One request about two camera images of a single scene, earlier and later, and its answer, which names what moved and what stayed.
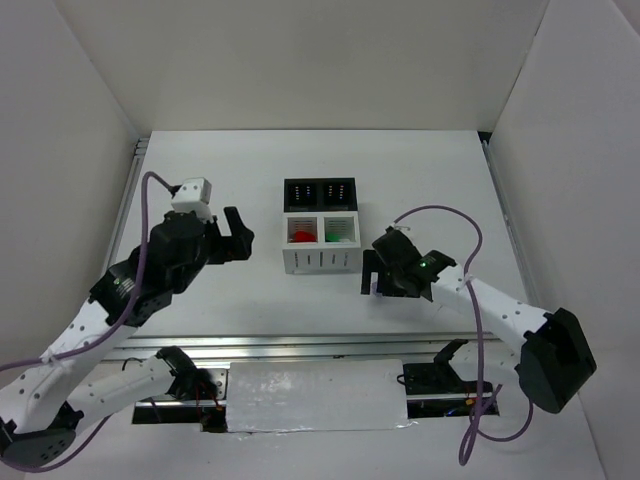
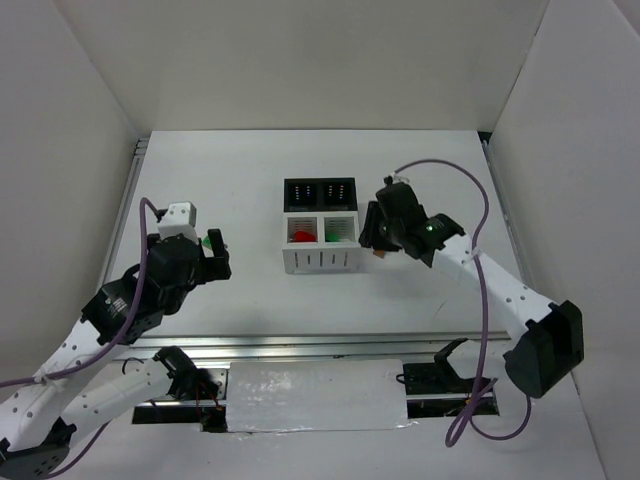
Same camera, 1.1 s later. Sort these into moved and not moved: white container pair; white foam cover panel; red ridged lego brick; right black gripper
Moved: right black gripper
Not moved: white container pair; red ridged lego brick; white foam cover panel
